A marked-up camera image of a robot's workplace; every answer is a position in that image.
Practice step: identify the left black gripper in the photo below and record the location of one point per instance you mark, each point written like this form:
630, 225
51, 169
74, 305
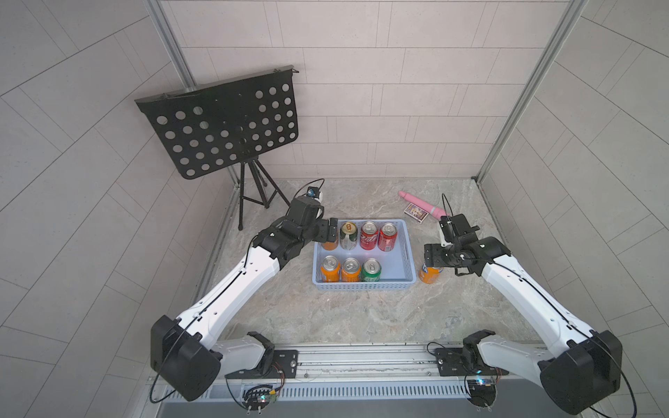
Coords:
321, 234

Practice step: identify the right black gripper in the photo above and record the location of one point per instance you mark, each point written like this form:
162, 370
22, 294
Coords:
431, 252

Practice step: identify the green white beer can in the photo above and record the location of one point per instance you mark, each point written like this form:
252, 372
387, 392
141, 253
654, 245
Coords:
348, 236

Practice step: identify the orange can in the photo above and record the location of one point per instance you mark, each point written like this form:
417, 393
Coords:
429, 275
350, 270
330, 246
330, 269

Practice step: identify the red cola can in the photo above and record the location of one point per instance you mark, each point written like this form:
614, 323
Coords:
368, 236

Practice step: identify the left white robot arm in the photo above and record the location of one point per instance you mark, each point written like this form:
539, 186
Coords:
185, 351

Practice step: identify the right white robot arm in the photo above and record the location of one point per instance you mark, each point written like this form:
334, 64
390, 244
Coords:
578, 367

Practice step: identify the light blue plastic basket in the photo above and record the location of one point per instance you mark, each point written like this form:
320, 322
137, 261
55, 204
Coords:
398, 267

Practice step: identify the pink cylindrical tube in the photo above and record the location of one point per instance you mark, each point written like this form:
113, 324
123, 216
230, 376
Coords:
435, 212

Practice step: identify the small purple card box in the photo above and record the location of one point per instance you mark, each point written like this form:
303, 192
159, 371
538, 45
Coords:
415, 212

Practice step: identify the green soda can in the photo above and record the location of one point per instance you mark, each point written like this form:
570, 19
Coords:
371, 270

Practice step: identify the right circuit board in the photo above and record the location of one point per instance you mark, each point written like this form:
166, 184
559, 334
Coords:
482, 394

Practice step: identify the circuit board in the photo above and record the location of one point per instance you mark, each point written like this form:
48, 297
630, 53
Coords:
259, 397
482, 394

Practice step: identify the black perforated music stand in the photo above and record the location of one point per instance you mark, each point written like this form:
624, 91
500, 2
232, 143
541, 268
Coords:
223, 124

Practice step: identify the left circuit board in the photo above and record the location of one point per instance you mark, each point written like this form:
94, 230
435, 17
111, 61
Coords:
259, 397

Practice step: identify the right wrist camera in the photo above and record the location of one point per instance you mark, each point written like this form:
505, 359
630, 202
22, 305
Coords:
458, 228

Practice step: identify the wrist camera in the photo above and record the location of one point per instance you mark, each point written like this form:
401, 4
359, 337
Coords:
314, 192
458, 228

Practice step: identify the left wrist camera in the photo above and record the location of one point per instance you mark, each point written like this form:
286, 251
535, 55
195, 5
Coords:
314, 192

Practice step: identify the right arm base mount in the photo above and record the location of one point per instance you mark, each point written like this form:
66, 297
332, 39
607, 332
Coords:
464, 361

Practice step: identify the aluminium mounting rail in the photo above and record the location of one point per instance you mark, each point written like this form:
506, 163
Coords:
394, 361

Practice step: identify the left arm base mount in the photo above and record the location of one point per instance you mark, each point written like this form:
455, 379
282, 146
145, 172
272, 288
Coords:
277, 363

